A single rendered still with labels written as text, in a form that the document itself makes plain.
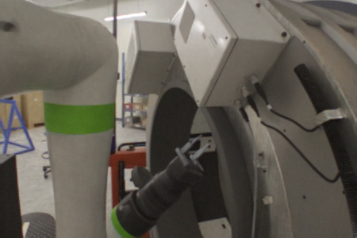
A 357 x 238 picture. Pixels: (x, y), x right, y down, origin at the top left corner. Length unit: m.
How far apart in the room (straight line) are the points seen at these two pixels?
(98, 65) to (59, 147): 0.14
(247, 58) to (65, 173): 0.36
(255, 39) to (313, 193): 0.27
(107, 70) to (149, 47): 0.62
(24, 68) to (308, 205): 0.46
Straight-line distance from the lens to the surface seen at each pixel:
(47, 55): 0.30
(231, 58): 0.45
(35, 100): 7.72
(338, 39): 0.57
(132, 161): 2.01
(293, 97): 0.47
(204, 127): 1.36
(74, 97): 0.38
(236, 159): 0.59
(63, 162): 0.41
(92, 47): 0.36
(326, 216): 0.47
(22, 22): 0.28
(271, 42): 0.47
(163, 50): 1.01
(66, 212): 0.46
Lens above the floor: 1.59
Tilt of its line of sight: 5 degrees down
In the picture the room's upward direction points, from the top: 1 degrees clockwise
